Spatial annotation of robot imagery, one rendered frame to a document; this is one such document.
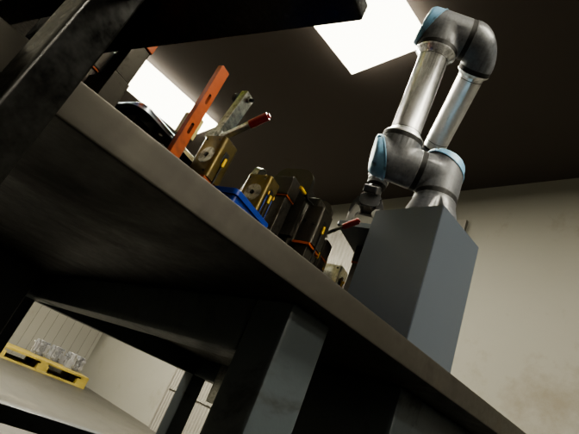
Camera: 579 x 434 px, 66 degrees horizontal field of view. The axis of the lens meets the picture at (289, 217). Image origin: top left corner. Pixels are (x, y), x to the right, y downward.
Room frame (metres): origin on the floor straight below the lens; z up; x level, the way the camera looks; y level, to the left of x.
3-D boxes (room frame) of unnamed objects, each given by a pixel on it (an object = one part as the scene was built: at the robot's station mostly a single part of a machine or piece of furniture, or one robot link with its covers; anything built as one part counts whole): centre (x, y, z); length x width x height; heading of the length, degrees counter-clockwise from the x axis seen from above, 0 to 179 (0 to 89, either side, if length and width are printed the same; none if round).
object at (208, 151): (0.96, 0.21, 0.87); 0.10 x 0.07 x 0.35; 55
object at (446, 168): (1.03, -0.34, 1.27); 0.13 x 0.12 x 0.14; 85
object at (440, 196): (1.03, -0.34, 1.15); 0.15 x 0.15 x 0.10
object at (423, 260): (1.03, -0.34, 0.90); 0.20 x 0.20 x 0.40; 36
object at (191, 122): (0.89, 0.29, 0.95); 0.03 x 0.01 x 0.50; 145
